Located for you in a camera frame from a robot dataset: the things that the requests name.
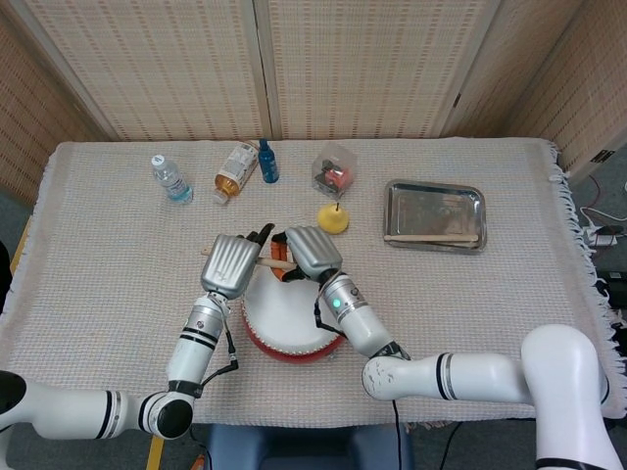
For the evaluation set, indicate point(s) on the amber tea bottle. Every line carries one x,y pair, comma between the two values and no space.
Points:
235,169

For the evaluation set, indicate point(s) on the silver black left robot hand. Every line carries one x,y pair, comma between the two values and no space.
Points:
227,264

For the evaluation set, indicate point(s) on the small blue bottle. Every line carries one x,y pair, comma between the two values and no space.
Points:
268,166

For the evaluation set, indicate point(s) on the rectangular metal tray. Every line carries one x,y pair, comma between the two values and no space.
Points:
433,210

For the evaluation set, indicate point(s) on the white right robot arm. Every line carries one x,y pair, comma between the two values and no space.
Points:
490,377

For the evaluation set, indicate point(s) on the clear water bottle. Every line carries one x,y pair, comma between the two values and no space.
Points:
171,181

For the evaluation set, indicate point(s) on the wooden drumstick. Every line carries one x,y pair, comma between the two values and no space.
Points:
274,263
431,238

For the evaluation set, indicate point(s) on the clear plastic box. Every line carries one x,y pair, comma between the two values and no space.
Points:
338,156

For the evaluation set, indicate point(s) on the beige woven tablecloth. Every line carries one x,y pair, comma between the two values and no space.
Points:
98,254

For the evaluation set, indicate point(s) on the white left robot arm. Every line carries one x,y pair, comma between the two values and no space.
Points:
196,352

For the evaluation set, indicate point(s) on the black box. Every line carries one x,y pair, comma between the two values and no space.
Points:
614,286

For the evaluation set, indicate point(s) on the silver orange-tipped right robot hand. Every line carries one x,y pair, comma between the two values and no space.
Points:
313,252

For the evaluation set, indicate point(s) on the red toy car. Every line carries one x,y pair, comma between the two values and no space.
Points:
338,176

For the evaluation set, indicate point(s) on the red drum white skin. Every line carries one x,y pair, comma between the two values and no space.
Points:
289,318

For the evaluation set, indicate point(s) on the bamboo folding screen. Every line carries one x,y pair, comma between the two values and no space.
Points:
171,73

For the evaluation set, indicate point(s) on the white power strip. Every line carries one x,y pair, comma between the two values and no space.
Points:
605,240

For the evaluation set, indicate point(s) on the yellow pear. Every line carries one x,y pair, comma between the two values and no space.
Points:
330,220

